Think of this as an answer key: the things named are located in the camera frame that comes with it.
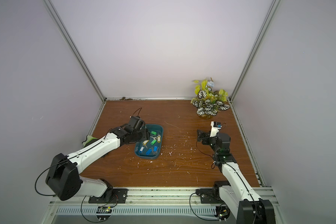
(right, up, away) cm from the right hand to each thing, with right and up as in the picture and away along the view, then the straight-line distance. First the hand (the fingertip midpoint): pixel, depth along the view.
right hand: (204, 128), depth 82 cm
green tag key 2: (-32, -11, +13) cm, 37 cm away
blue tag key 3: (-31, -16, +8) cm, 35 cm away
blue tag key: (-40, -15, +8) cm, 44 cm away
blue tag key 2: (-35, -17, +8) cm, 40 cm away
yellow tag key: (-38, -11, +10) cm, 41 cm away
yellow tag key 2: (-29, -9, +13) cm, 33 cm away
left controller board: (-56, -42, -10) cm, 71 cm away
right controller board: (+7, -42, -12) cm, 44 cm away
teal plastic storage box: (-34, -15, +8) cm, 38 cm away
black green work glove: (-78, -10, +15) cm, 80 cm away
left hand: (-35, -4, +3) cm, 35 cm away
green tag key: (-33, -5, +15) cm, 37 cm away
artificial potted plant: (+4, +16, +6) cm, 18 cm away
